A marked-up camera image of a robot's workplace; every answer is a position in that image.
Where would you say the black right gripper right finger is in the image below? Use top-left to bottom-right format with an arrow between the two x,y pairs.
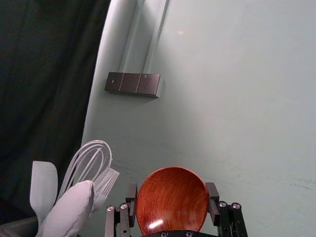
205,182 -> 249,237

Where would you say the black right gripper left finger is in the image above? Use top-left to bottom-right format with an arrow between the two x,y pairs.
104,183 -> 138,237

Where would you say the red-brown wooden spoon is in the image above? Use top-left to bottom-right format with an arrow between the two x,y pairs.
136,167 -> 210,236

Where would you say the white slotted turner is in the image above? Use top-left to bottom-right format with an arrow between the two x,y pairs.
91,167 -> 121,213

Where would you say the white silicone spoon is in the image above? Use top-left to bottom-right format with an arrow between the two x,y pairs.
37,180 -> 96,237

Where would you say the white silicone whisk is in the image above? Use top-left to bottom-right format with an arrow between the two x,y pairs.
57,139 -> 115,201

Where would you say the white silicone spatula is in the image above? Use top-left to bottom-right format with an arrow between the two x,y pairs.
29,160 -> 59,229

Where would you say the dark grey utensil holder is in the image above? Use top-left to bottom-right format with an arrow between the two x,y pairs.
0,215 -> 43,237

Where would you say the black cloth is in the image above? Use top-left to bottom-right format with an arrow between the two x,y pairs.
0,0 -> 111,224

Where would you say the dark wall socket box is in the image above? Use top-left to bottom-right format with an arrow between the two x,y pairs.
104,72 -> 166,99

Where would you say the pale wall cable duct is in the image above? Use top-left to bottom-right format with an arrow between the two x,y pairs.
118,0 -> 171,75

